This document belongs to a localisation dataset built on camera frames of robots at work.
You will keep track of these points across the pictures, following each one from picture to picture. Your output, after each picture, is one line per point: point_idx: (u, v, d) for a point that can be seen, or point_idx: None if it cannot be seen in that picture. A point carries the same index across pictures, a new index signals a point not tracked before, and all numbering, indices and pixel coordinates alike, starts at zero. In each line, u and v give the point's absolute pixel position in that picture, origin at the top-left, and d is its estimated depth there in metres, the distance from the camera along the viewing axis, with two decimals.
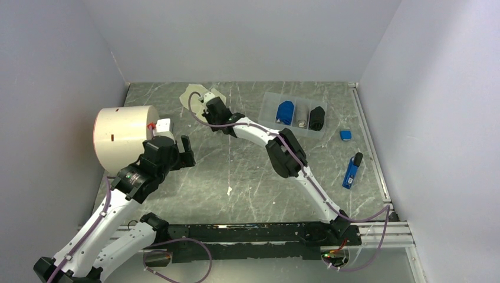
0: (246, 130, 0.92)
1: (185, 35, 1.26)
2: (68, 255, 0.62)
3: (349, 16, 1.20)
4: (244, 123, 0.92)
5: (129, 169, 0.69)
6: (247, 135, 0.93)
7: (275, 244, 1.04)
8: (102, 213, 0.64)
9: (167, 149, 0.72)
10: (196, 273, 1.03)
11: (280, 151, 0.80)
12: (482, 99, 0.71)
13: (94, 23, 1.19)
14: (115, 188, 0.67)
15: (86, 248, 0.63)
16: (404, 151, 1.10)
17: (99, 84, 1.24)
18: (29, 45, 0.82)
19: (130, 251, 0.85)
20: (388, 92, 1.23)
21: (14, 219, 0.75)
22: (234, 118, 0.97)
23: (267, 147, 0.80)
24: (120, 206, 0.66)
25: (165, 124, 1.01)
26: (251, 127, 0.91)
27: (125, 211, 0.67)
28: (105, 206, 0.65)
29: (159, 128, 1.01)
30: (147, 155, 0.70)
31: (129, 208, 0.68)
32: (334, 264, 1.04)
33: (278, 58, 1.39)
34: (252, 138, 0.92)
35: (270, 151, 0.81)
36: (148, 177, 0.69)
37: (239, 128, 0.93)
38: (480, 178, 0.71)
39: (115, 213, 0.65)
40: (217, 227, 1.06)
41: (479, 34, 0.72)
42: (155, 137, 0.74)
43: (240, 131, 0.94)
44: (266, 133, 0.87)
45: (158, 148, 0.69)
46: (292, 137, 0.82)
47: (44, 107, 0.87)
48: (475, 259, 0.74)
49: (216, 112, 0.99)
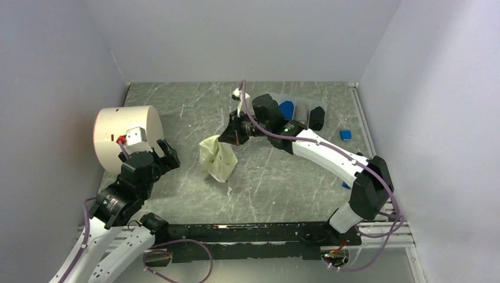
0: (313, 150, 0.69)
1: (185, 35, 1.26)
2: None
3: (349, 17, 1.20)
4: (313, 141, 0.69)
5: (108, 192, 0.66)
6: (312, 157, 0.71)
7: (276, 244, 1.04)
8: (83, 245, 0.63)
9: (146, 169, 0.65)
10: (196, 273, 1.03)
11: (371, 187, 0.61)
12: (482, 99, 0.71)
13: (93, 23, 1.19)
14: (95, 216, 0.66)
15: (72, 280, 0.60)
16: (404, 151, 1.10)
17: (99, 84, 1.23)
18: (29, 45, 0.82)
19: (129, 260, 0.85)
20: (388, 92, 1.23)
21: (14, 219, 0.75)
22: (292, 128, 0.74)
23: (359, 183, 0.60)
24: (101, 234, 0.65)
25: (137, 133, 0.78)
26: (323, 147, 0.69)
27: (107, 240, 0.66)
28: (86, 236, 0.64)
29: (130, 140, 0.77)
30: (124, 177, 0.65)
31: (110, 236, 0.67)
32: (334, 264, 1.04)
33: (278, 57, 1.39)
34: (319, 161, 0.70)
35: (361, 188, 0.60)
36: (128, 201, 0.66)
37: (303, 146, 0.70)
38: (479, 178, 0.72)
39: (95, 242, 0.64)
40: (217, 227, 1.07)
41: (479, 35, 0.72)
42: (132, 154, 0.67)
43: (303, 151, 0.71)
44: (349, 161, 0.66)
45: (135, 169, 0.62)
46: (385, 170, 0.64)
47: (44, 107, 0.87)
48: (476, 259, 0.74)
49: (268, 119, 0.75)
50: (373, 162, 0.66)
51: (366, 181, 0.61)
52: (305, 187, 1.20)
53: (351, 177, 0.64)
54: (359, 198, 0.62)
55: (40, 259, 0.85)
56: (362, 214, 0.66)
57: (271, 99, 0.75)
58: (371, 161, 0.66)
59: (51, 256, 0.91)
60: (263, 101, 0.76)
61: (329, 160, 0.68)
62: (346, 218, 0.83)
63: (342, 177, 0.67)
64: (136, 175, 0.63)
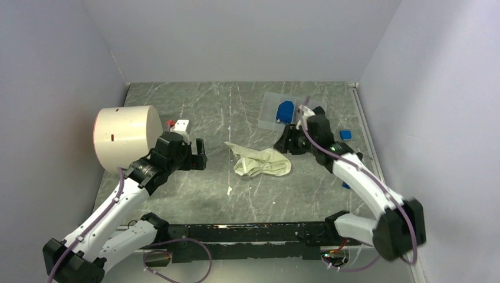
0: (352, 174, 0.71)
1: (185, 35, 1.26)
2: (78, 237, 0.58)
3: (349, 17, 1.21)
4: (354, 166, 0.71)
5: (141, 161, 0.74)
6: (351, 181, 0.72)
7: (275, 244, 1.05)
8: (116, 198, 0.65)
9: (177, 144, 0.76)
10: (196, 273, 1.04)
11: (399, 230, 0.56)
12: (481, 99, 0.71)
13: (93, 23, 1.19)
14: (128, 177, 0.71)
15: (98, 231, 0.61)
16: (404, 152, 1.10)
17: (99, 84, 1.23)
18: (29, 45, 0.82)
19: (132, 246, 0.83)
20: (388, 93, 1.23)
21: (15, 219, 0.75)
22: (340, 151, 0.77)
23: (384, 219, 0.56)
24: (132, 193, 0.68)
25: (184, 123, 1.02)
26: (361, 173, 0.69)
27: (135, 200, 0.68)
28: (119, 193, 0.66)
29: (177, 126, 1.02)
30: (158, 149, 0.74)
31: (141, 195, 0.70)
32: (334, 263, 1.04)
33: (278, 57, 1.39)
34: (355, 186, 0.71)
35: (385, 224, 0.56)
36: (159, 170, 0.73)
37: (345, 168, 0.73)
38: (479, 179, 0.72)
39: (127, 199, 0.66)
40: (217, 227, 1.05)
41: (479, 35, 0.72)
42: (165, 133, 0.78)
43: (344, 173, 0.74)
44: (383, 194, 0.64)
45: (168, 142, 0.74)
46: (420, 214, 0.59)
47: (44, 107, 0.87)
48: (475, 259, 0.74)
49: (317, 135, 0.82)
50: (409, 204, 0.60)
51: (394, 219, 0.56)
52: (305, 187, 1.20)
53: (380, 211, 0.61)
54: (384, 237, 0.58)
55: (41, 257, 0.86)
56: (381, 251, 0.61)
57: (325, 118, 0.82)
58: (408, 204, 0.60)
59: None
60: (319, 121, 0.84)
61: (361, 184, 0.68)
62: (354, 230, 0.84)
63: (370, 203, 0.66)
64: (169, 147, 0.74)
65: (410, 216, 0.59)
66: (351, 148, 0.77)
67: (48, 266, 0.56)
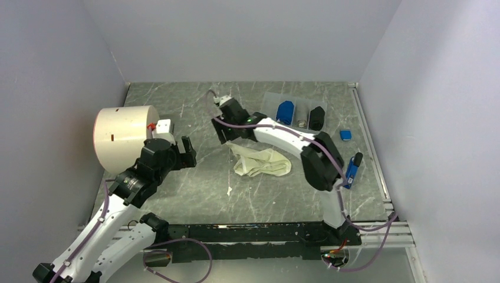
0: (270, 134, 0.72)
1: (185, 35, 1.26)
2: (65, 262, 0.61)
3: (349, 17, 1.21)
4: (270, 126, 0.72)
5: (127, 174, 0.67)
6: (272, 141, 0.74)
7: (275, 245, 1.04)
8: (100, 219, 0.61)
9: (164, 153, 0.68)
10: (196, 273, 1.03)
11: (318, 159, 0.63)
12: (480, 101, 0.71)
13: (93, 23, 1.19)
14: (113, 194, 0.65)
15: (84, 254, 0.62)
16: (404, 151, 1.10)
17: (99, 84, 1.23)
18: (29, 45, 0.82)
19: (131, 253, 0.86)
20: (388, 93, 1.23)
21: (15, 219, 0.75)
22: (255, 119, 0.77)
23: (303, 154, 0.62)
24: (118, 211, 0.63)
25: (165, 124, 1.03)
26: (278, 131, 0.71)
27: (124, 217, 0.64)
28: (103, 212, 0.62)
29: (158, 128, 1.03)
30: (143, 160, 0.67)
31: (130, 210, 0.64)
32: (334, 264, 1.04)
33: (278, 57, 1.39)
34: (278, 144, 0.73)
35: (305, 160, 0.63)
36: (146, 182, 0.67)
37: (262, 131, 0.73)
38: (479, 179, 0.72)
39: (112, 219, 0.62)
40: (217, 227, 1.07)
41: (479, 35, 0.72)
42: (152, 140, 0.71)
43: (262, 136, 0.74)
44: (298, 138, 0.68)
45: (154, 152, 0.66)
46: (331, 142, 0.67)
47: (44, 107, 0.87)
48: (474, 259, 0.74)
49: (231, 116, 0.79)
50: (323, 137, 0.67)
51: (311, 152, 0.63)
52: (305, 187, 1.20)
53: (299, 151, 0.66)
54: (309, 171, 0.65)
55: (41, 258, 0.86)
56: (313, 185, 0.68)
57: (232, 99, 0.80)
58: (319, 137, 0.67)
59: (51, 256, 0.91)
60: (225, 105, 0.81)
61: (281, 140, 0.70)
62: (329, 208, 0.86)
63: (294, 154, 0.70)
64: (155, 157, 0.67)
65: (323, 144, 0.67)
66: (263, 114, 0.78)
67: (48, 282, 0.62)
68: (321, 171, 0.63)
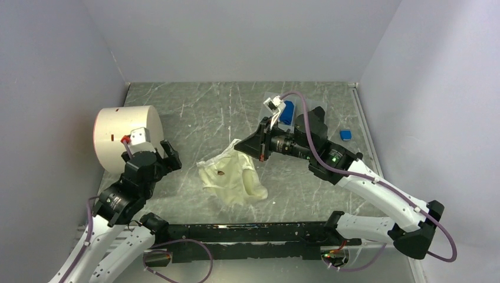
0: (371, 190, 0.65)
1: (185, 35, 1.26)
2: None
3: (349, 17, 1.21)
4: (371, 179, 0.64)
5: (110, 190, 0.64)
6: (367, 197, 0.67)
7: (276, 244, 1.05)
8: (86, 243, 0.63)
9: (148, 168, 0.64)
10: (196, 273, 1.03)
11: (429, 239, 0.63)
12: (482, 101, 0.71)
13: (93, 23, 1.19)
14: (97, 214, 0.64)
15: (73, 277, 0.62)
16: (404, 151, 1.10)
17: (99, 84, 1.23)
18: (29, 45, 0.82)
19: (130, 260, 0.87)
20: (388, 92, 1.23)
21: (15, 219, 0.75)
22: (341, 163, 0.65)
23: (428, 238, 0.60)
24: (103, 233, 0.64)
25: (141, 133, 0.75)
26: (382, 188, 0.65)
27: (111, 236, 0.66)
28: (89, 234, 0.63)
29: (133, 140, 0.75)
30: (127, 177, 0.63)
31: (116, 228, 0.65)
32: (334, 264, 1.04)
33: (278, 57, 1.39)
34: (374, 200, 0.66)
35: (427, 241, 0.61)
36: (131, 199, 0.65)
37: (359, 183, 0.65)
38: (479, 180, 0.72)
39: (98, 240, 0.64)
40: (217, 227, 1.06)
41: (480, 35, 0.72)
42: (136, 153, 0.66)
43: (359, 190, 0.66)
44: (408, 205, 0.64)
45: (138, 168, 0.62)
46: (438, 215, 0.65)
47: (45, 108, 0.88)
48: (475, 260, 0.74)
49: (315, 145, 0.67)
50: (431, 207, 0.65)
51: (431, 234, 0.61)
52: (305, 187, 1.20)
53: (413, 225, 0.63)
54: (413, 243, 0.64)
55: (40, 258, 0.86)
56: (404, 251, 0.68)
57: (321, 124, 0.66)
58: (431, 207, 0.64)
59: (51, 256, 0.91)
60: (313, 124, 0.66)
61: (386, 201, 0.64)
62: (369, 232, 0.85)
63: (394, 217, 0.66)
64: (139, 174, 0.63)
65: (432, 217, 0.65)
66: (352, 152, 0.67)
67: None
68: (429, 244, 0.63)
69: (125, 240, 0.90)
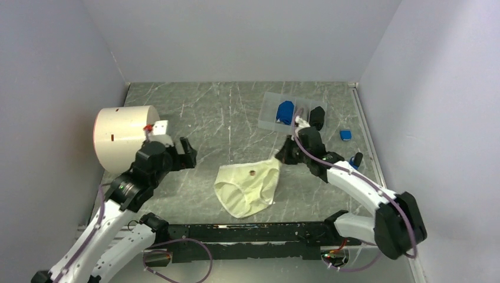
0: (344, 178, 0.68)
1: (185, 35, 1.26)
2: (62, 269, 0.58)
3: (349, 17, 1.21)
4: (345, 171, 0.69)
5: (121, 179, 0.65)
6: (347, 188, 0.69)
7: (276, 244, 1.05)
8: (97, 226, 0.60)
9: (159, 156, 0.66)
10: (196, 273, 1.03)
11: (397, 225, 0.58)
12: (482, 101, 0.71)
13: (93, 23, 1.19)
14: (109, 200, 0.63)
15: (81, 262, 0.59)
16: (404, 151, 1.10)
17: (99, 83, 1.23)
18: (29, 45, 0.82)
19: (130, 255, 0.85)
20: (388, 92, 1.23)
21: (15, 219, 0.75)
22: (331, 160, 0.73)
23: (380, 213, 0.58)
24: (115, 217, 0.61)
25: (162, 125, 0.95)
26: (354, 177, 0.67)
27: (121, 221, 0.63)
28: (100, 218, 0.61)
29: (155, 130, 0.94)
30: (138, 165, 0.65)
31: (127, 213, 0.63)
32: (334, 264, 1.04)
33: (278, 57, 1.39)
34: (351, 192, 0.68)
35: (382, 220, 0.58)
36: (142, 187, 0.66)
37: (336, 174, 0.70)
38: (479, 180, 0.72)
39: (109, 224, 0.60)
40: (217, 227, 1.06)
41: (480, 35, 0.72)
42: (145, 143, 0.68)
43: (338, 180, 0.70)
44: (375, 191, 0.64)
45: (149, 156, 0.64)
46: (414, 207, 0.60)
47: (45, 108, 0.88)
48: (475, 260, 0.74)
49: (308, 146, 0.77)
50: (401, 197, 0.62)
51: (390, 214, 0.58)
52: (305, 186, 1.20)
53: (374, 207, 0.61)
54: (381, 229, 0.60)
55: (40, 259, 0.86)
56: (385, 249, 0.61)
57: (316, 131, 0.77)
58: (399, 196, 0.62)
59: (51, 256, 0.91)
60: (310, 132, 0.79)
61: (355, 187, 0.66)
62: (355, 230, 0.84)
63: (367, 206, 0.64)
64: (150, 161, 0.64)
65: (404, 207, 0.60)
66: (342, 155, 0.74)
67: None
68: (397, 234, 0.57)
69: (126, 236, 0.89)
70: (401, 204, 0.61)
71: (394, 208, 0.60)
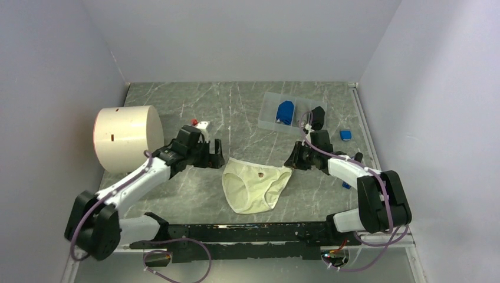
0: (341, 165, 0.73)
1: (185, 35, 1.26)
2: (112, 190, 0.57)
3: (349, 17, 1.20)
4: (343, 158, 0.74)
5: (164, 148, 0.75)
6: (344, 174, 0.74)
7: (276, 245, 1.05)
8: (146, 168, 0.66)
9: (197, 135, 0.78)
10: (196, 273, 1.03)
11: (375, 196, 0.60)
12: (482, 101, 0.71)
13: (93, 23, 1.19)
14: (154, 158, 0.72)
15: (128, 191, 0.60)
16: (404, 151, 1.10)
17: (99, 83, 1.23)
18: (29, 45, 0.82)
19: (140, 233, 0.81)
20: (388, 92, 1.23)
21: (15, 220, 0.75)
22: (334, 153, 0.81)
23: (361, 182, 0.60)
24: (160, 168, 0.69)
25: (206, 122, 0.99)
26: (349, 163, 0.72)
27: (161, 175, 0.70)
28: (148, 164, 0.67)
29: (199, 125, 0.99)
30: (179, 139, 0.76)
31: (168, 171, 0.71)
32: (334, 264, 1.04)
33: (278, 57, 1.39)
34: (348, 178, 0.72)
35: (362, 188, 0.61)
36: (180, 158, 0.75)
37: (335, 162, 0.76)
38: (479, 180, 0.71)
39: (155, 171, 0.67)
40: (217, 227, 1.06)
41: (479, 36, 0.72)
42: (187, 124, 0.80)
43: (336, 167, 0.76)
44: (363, 170, 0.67)
45: (190, 132, 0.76)
46: (398, 186, 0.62)
47: (45, 108, 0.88)
48: (475, 260, 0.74)
49: (316, 144, 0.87)
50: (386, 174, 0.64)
51: (369, 185, 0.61)
52: (305, 187, 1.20)
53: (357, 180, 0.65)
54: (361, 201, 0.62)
55: (40, 259, 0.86)
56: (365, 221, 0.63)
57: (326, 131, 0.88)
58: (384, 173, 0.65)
59: (51, 256, 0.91)
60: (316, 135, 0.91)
61: (349, 171, 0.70)
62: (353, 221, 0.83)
63: None
64: (190, 137, 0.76)
65: (388, 183, 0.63)
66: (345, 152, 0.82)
67: (72, 221, 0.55)
68: (375, 204, 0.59)
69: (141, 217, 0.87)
70: (385, 180, 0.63)
71: (377, 183, 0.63)
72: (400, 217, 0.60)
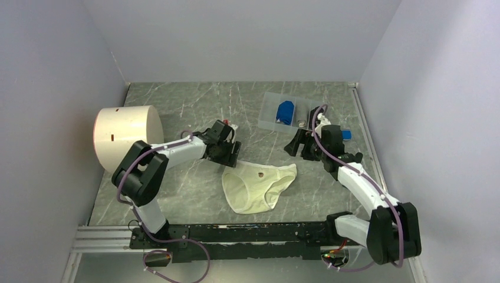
0: (352, 178, 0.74)
1: (185, 35, 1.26)
2: (164, 145, 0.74)
3: (349, 17, 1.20)
4: (356, 171, 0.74)
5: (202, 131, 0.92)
6: (354, 187, 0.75)
7: (276, 245, 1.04)
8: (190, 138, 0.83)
9: (227, 131, 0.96)
10: (196, 272, 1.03)
11: (390, 229, 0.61)
12: (481, 102, 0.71)
13: (93, 23, 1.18)
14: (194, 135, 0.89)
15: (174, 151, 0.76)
16: (404, 151, 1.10)
17: (99, 83, 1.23)
18: (28, 45, 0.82)
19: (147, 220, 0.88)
20: (388, 92, 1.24)
21: (15, 220, 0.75)
22: (345, 160, 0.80)
23: (375, 215, 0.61)
24: (199, 142, 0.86)
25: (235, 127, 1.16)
26: (362, 179, 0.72)
27: (198, 150, 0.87)
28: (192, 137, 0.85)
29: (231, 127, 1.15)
30: (214, 128, 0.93)
31: (202, 150, 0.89)
32: (334, 264, 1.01)
33: (278, 57, 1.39)
34: (357, 192, 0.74)
35: (377, 221, 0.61)
36: (210, 142, 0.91)
37: (346, 173, 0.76)
38: (479, 180, 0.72)
39: (196, 144, 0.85)
40: (217, 227, 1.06)
41: (479, 37, 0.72)
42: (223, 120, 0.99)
43: (346, 178, 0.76)
44: (379, 195, 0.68)
45: (224, 125, 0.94)
46: (413, 223, 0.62)
47: (45, 108, 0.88)
48: (474, 260, 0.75)
49: (329, 143, 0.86)
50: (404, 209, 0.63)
51: (385, 219, 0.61)
52: (305, 187, 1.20)
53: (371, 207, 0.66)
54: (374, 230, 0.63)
55: (40, 259, 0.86)
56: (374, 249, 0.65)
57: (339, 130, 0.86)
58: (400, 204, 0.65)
59: (51, 256, 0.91)
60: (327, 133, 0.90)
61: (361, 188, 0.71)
62: (353, 232, 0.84)
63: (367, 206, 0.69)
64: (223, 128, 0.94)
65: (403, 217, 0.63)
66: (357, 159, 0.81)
67: (124, 164, 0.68)
68: (387, 238, 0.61)
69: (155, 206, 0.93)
70: (401, 213, 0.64)
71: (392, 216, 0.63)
72: (409, 251, 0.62)
